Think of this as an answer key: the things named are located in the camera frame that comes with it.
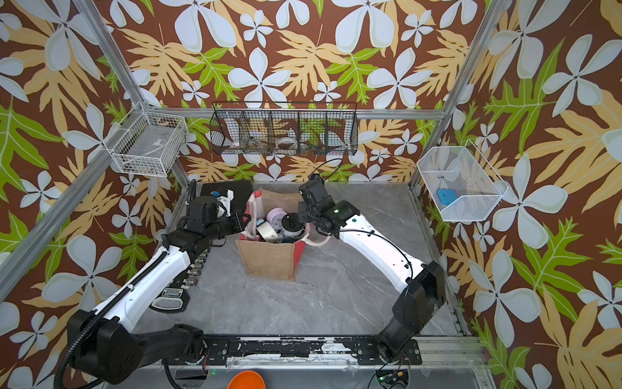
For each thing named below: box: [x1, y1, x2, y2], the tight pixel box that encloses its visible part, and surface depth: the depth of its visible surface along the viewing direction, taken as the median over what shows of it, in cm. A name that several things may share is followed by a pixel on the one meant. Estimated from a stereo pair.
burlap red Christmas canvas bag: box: [235, 188, 331, 282], surface depth 87 cm
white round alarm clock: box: [281, 212, 305, 238], surface depth 90 cm
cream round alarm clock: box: [255, 221, 280, 244], surface depth 87 cm
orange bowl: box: [226, 370, 267, 389], surface depth 67 cm
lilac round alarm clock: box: [265, 206, 288, 232], surface depth 94 cm
